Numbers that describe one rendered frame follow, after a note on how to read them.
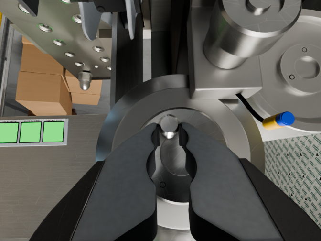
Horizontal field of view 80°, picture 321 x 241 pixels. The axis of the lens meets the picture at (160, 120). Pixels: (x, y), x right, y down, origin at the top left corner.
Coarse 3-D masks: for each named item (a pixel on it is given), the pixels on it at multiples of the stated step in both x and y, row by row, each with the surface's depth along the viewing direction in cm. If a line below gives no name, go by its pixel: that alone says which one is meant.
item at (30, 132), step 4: (24, 124) 50; (28, 124) 50; (32, 124) 50; (36, 124) 50; (40, 124) 50; (24, 128) 50; (28, 128) 50; (32, 128) 50; (36, 128) 50; (40, 128) 50; (24, 132) 50; (28, 132) 50; (32, 132) 50; (36, 132) 50; (24, 136) 50; (28, 136) 50; (32, 136) 50; (36, 136) 50; (20, 140) 50; (24, 140) 50; (28, 140) 50; (32, 140) 50; (36, 140) 50
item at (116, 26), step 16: (112, 16) 20; (112, 32) 20; (128, 32) 26; (112, 48) 19; (128, 48) 26; (112, 64) 19; (128, 64) 26; (112, 80) 19; (128, 80) 26; (112, 96) 18
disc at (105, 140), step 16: (160, 80) 18; (176, 80) 18; (128, 96) 18; (144, 96) 18; (112, 112) 18; (240, 112) 17; (112, 128) 17; (256, 128) 17; (256, 144) 17; (96, 160) 17; (256, 160) 17; (160, 240) 16; (176, 240) 16; (192, 240) 16
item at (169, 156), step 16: (160, 112) 16; (176, 112) 15; (192, 112) 15; (208, 128) 15; (160, 144) 15; (176, 144) 15; (224, 144) 15; (160, 160) 15; (176, 160) 15; (160, 176) 15; (176, 176) 15; (160, 192) 14; (176, 192) 14
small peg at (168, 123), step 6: (168, 114) 13; (162, 120) 12; (168, 120) 12; (174, 120) 12; (162, 126) 12; (168, 126) 12; (174, 126) 12; (162, 132) 12; (168, 132) 12; (174, 132) 12; (168, 138) 15
